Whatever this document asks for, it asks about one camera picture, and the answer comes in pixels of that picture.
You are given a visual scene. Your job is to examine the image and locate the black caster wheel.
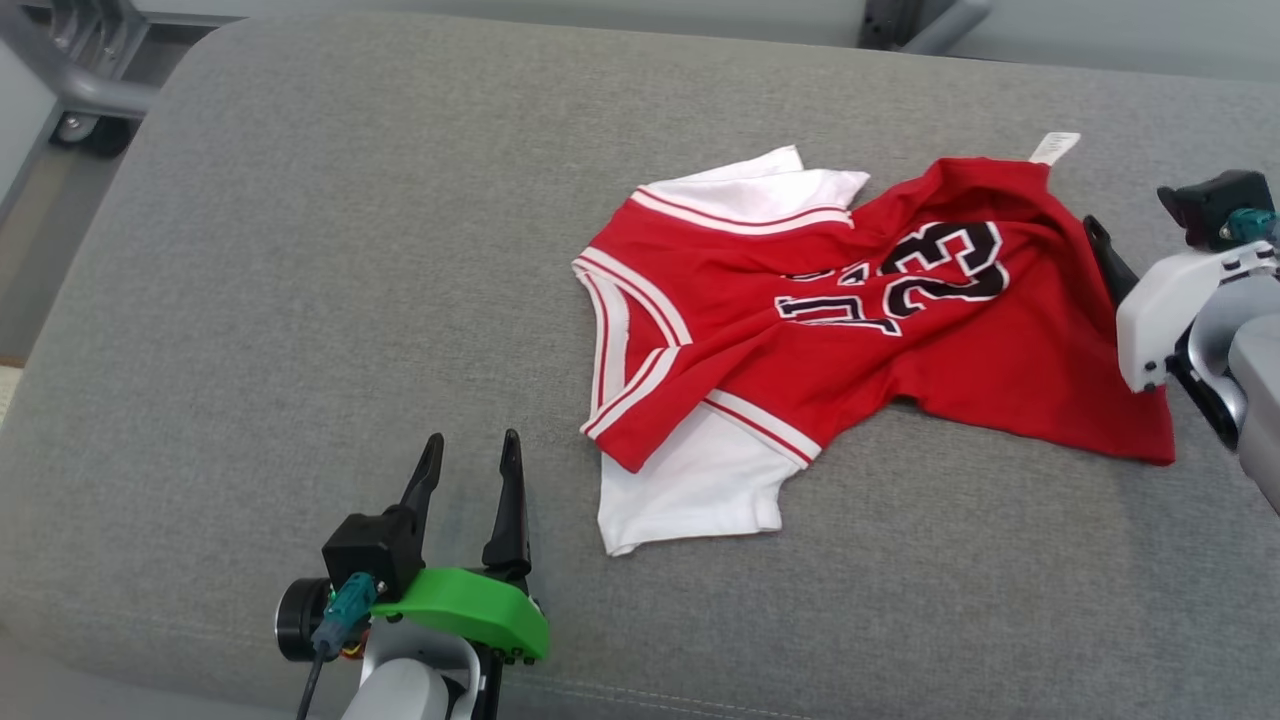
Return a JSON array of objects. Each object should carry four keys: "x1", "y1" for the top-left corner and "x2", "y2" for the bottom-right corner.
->
[{"x1": 50, "y1": 112, "x2": 136, "y2": 159}]

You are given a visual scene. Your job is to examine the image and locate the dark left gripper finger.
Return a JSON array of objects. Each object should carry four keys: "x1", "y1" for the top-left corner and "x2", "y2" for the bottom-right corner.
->
[
  {"x1": 398, "y1": 432, "x2": 446, "y2": 522},
  {"x1": 482, "y1": 429, "x2": 533, "y2": 582}
]

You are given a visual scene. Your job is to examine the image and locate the teal cable connector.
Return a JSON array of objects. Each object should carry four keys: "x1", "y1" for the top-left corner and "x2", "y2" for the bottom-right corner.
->
[
  {"x1": 310, "y1": 572, "x2": 379, "y2": 656},
  {"x1": 1228, "y1": 207, "x2": 1280, "y2": 244}
]

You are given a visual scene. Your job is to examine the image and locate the grey fabric sofa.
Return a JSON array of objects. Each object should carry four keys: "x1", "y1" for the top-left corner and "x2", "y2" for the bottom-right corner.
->
[{"x1": 0, "y1": 10, "x2": 1280, "y2": 720}]

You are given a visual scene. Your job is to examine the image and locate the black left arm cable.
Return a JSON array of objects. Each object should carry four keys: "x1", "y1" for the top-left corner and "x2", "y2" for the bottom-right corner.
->
[{"x1": 296, "y1": 645, "x2": 331, "y2": 720}]

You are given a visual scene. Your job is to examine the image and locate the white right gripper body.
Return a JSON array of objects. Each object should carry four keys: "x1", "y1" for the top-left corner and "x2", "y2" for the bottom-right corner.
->
[{"x1": 1115, "y1": 240, "x2": 1280, "y2": 394}]

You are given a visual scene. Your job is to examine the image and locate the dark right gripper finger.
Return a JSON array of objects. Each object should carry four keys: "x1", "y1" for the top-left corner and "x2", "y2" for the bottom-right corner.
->
[{"x1": 1083, "y1": 214, "x2": 1142, "y2": 307}]

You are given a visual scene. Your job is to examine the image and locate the black round left gripper motor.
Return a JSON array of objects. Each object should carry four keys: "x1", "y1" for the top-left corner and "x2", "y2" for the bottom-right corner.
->
[{"x1": 275, "y1": 577, "x2": 333, "y2": 663}]

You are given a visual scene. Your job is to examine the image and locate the grey metal post with bracket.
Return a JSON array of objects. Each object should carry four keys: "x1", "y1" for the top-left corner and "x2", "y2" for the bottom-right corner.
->
[{"x1": 860, "y1": 0, "x2": 993, "y2": 56}]

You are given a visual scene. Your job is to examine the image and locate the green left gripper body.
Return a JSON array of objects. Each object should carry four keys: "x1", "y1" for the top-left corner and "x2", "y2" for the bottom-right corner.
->
[{"x1": 372, "y1": 567, "x2": 551, "y2": 663}]

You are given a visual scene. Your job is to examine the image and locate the teal right cable connector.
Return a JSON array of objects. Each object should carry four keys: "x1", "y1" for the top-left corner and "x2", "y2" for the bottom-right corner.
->
[{"x1": 1228, "y1": 207, "x2": 1280, "y2": 244}]

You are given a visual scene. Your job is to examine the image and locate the red basketball jersey white trim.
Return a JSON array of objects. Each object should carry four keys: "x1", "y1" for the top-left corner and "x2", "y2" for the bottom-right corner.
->
[{"x1": 572, "y1": 132, "x2": 1177, "y2": 558}]

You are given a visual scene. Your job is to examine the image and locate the grey metal stand frame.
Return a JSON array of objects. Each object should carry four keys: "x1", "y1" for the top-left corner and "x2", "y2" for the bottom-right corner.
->
[{"x1": 0, "y1": 0, "x2": 161, "y2": 121}]

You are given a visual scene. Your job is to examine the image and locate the teal left cable connector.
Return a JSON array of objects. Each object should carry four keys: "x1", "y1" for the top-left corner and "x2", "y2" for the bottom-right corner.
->
[{"x1": 310, "y1": 572, "x2": 379, "y2": 656}]

